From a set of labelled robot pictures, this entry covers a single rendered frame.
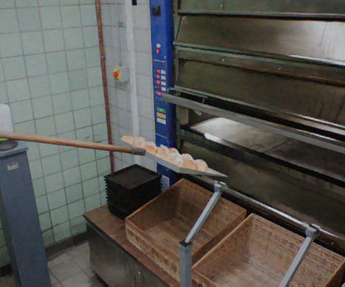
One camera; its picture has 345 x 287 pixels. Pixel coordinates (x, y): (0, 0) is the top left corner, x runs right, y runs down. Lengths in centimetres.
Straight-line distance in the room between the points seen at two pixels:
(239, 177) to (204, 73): 62
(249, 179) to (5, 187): 139
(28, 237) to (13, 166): 49
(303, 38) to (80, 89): 181
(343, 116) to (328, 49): 28
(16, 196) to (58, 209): 89
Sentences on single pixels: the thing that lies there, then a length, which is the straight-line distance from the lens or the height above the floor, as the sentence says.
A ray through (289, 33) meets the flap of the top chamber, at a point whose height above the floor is 182.
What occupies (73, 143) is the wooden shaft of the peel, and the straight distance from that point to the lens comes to 173.
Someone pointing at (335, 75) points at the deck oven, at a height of 166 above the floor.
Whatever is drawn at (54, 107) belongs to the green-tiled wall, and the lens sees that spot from 302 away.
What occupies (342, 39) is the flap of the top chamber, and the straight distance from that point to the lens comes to 175.
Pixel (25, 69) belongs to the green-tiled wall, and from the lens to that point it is 290.
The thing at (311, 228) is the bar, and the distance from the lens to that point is 157.
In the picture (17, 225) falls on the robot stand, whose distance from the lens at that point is 255.
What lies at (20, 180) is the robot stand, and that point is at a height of 100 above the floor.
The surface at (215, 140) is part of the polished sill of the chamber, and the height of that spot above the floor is 118.
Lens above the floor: 201
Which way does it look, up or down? 22 degrees down
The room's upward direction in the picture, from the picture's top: 2 degrees counter-clockwise
